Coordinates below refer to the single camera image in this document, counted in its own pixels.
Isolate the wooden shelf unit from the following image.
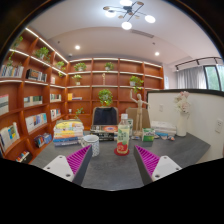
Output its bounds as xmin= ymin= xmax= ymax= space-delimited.
xmin=0 ymin=26 xmax=165 ymax=164

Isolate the stack of colourful books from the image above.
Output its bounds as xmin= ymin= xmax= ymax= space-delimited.
xmin=52 ymin=119 xmax=85 ymax=148

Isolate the black track light rail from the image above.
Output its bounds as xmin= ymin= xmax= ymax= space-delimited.
xmin=174 ymin=56 xmax=223 ymax=72

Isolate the clear drink bottle white cap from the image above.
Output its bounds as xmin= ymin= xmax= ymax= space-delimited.
xmin=116 ymin=113 xmax=131 ymax=155

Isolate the white patterned mug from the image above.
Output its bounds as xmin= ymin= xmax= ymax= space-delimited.
xmin=78 ymin=134 xmax=101 ymax=158

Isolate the grey curtain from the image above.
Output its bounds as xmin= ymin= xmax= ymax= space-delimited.
xmin=176 ymin=65 xmax=208 ymax=90

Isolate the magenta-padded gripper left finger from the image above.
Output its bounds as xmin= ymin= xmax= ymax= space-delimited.
xmin=43 ymin=144 xmax=94 ymax=186

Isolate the white vase with flowers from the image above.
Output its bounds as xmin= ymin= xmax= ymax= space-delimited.
xmin=173 ymin=90 xmax=192 ymax=138

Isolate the branched ceiling lamp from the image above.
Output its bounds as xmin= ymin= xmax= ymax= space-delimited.
xmin=102 ymin=0 xmax=157 ymax=31

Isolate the stack of dark books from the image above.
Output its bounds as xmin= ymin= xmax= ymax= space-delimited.
xmin=89 ymin=124 xmax=119 ymax=142

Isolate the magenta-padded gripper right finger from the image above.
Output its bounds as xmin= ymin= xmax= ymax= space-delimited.
xmin=133 ymin=144 xmax=183 ymax=186

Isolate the green white tissue box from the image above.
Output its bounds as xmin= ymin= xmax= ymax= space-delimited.
xmin=141 ymin=127 xmax=156 ymax=143

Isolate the small green white carton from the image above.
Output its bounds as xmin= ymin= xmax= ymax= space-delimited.
xmin=127 ymin=118 xmax=134 ymax=137

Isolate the ceiling air vent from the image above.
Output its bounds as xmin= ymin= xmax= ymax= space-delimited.
xmin=129 ymin=29 xmax=155 ymax=39

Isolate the wooden artist mannequin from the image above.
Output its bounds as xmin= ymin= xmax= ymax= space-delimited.
xmin=129 ymin=89 xmax=151 ymax=138

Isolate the stack of white boxes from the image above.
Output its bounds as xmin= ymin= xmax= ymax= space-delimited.
xmin=150 ymin=120 xmax=178 ymax=136

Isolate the window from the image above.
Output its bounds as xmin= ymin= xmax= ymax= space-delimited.
xmin=203 ymin=64 xmax=224 ymax=92

